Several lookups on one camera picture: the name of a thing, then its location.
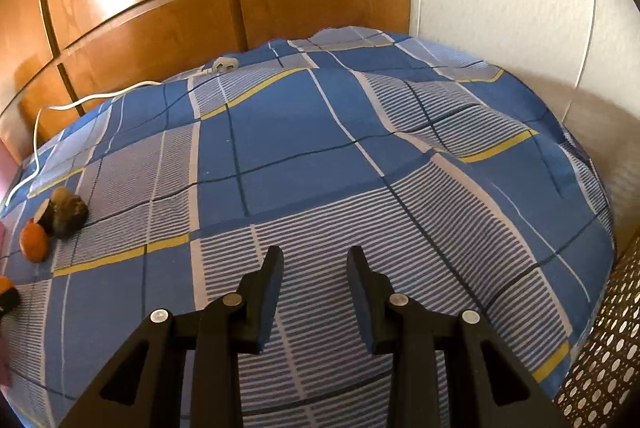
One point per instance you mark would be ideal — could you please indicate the greenish orange mandarin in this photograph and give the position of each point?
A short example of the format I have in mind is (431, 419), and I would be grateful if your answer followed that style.
(6, 290)

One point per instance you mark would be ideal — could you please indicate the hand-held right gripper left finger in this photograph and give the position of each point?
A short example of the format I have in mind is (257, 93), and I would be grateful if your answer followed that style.
(270, 308)

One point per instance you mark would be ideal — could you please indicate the blue plaid tablecloth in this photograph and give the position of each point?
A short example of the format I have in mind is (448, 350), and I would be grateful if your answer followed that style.
(325, 132)

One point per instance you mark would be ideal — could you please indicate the wooden panelled wardrobe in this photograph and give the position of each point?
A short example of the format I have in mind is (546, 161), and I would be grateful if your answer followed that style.
(150, 32)

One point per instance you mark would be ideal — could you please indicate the brown perforated panel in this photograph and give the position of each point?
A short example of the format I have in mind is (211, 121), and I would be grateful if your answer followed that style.
(605, 358)

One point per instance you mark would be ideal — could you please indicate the pink electric kettle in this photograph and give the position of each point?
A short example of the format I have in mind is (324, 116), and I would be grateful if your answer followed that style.
(5, 165)

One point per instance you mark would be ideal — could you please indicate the dark brown wrinkled fruit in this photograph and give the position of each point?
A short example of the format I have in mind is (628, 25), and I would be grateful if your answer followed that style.
(72, 215)

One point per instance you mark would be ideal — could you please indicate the orange with dark slit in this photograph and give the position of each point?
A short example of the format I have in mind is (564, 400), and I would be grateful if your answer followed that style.
(34, 242)

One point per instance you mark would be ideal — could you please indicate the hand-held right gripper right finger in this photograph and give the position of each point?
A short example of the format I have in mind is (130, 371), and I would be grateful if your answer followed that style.
(361, 308)

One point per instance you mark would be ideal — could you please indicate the white power plug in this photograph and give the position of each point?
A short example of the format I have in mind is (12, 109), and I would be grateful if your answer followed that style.
(225, 65)

